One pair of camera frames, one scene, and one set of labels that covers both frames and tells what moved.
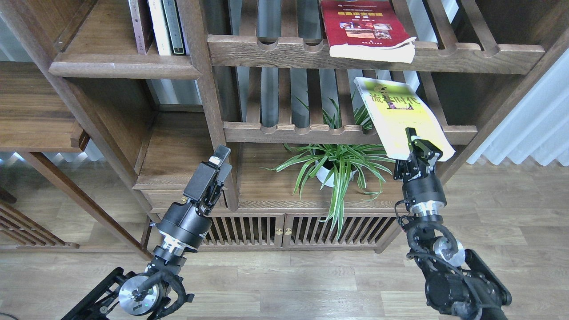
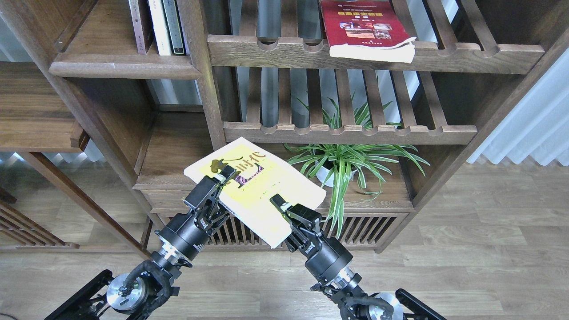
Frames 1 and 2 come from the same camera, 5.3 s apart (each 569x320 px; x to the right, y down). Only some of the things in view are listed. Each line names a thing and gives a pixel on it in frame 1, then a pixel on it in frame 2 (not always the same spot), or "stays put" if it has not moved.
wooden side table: [35, 118] stays put
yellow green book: [392, 108] to [258, 176]
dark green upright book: [174, 27] stays put
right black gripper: [422, 190] to [326, 256]
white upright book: [162, 41] stays put
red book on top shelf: [366, 30] stays put
